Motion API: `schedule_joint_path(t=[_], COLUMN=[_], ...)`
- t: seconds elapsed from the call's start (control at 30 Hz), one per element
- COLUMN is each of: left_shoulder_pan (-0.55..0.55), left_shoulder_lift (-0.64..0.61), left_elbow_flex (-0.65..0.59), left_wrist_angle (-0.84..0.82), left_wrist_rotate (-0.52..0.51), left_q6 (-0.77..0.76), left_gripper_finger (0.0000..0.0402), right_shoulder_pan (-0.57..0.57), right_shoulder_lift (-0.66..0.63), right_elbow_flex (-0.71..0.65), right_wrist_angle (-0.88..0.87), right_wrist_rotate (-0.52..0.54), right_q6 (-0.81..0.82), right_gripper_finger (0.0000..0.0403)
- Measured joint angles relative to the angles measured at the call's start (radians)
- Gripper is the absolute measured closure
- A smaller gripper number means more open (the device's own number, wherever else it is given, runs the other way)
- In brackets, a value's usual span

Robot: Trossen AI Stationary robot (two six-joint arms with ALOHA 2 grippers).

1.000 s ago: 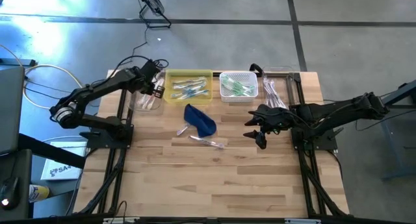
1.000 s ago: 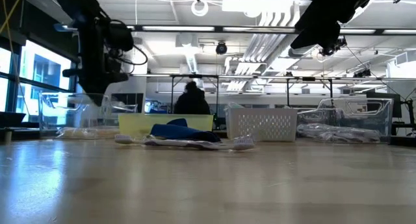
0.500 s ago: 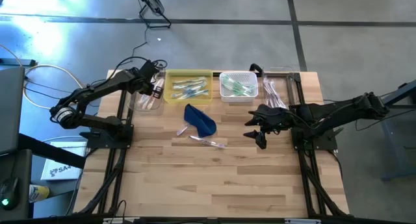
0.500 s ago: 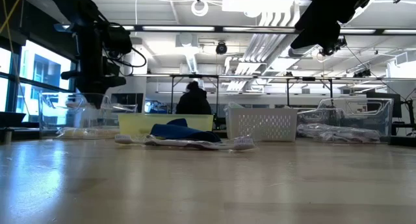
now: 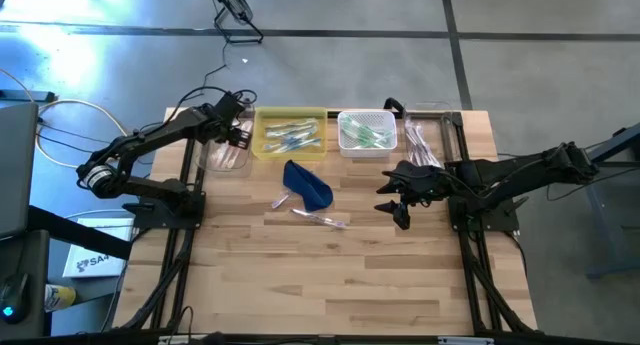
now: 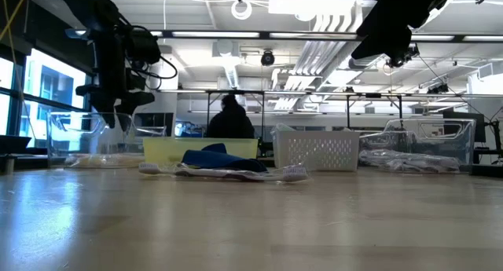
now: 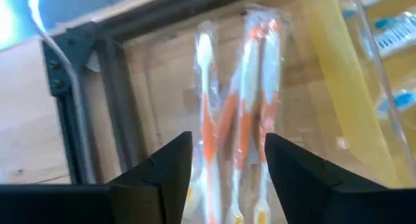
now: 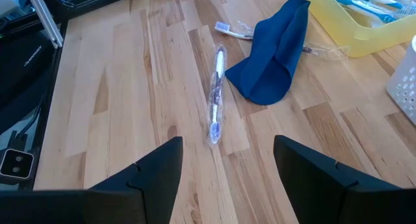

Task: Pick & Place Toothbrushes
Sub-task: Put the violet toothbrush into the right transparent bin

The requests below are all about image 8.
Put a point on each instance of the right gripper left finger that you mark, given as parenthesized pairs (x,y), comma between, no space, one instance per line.
(65,207)

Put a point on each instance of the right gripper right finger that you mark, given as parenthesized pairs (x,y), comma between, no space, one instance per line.
(341,207)

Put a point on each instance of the purple toothbrush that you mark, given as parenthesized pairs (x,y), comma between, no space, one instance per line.
(360,6)
(217,87)

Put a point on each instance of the white perforated plastic basket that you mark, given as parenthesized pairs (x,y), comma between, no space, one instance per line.
(404,87)

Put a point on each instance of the black office chair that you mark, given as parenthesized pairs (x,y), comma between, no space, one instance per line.
(19,71)

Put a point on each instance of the blue cloth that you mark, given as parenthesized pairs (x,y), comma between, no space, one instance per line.
(269,61)

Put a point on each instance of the yellow plastic bin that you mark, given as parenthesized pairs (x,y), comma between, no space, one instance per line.
(351,39)

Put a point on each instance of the aluminium extrusion posts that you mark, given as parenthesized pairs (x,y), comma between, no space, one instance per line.
(45,19)

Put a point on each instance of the pink toothbrush in clear wrapper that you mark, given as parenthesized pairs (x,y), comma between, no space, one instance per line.
(227,30)

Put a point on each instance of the black depth camera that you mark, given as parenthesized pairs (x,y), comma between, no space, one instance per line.
(16,165)

